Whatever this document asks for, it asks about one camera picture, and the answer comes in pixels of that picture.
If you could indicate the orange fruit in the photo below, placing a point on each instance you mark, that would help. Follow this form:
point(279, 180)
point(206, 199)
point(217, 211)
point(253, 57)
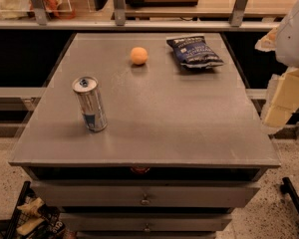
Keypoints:
point(139, 55)

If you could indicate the dark blue chip bag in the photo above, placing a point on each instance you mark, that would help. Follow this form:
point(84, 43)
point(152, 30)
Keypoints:
point(192, 52)

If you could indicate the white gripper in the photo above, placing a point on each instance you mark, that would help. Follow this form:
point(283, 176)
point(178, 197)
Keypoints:
point(294, 40)

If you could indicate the grey drawer cabinet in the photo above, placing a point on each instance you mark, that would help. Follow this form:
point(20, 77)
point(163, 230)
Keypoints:
point(164, 125)

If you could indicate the metal shelf rack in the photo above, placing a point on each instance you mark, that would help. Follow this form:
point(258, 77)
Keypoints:
point(207, 16)

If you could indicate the silver blue redbull can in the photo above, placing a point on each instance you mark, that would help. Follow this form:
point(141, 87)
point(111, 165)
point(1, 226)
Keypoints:
point(89, 98)

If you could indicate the grey drawer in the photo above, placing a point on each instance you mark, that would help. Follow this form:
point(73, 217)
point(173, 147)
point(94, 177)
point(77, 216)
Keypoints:
point(204, 194)
point(145, 222)

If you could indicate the upper grey drawer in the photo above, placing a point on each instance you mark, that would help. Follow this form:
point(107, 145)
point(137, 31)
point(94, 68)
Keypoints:
point(204, 194)

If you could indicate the lower grey drawer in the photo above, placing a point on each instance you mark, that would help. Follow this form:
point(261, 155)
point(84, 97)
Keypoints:
point(145, 222)

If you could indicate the black floor stand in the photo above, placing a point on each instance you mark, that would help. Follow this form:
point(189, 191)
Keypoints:
point(287, 188)

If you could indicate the black wire basket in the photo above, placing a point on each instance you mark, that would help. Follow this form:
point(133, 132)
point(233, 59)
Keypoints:
point(33, 219)

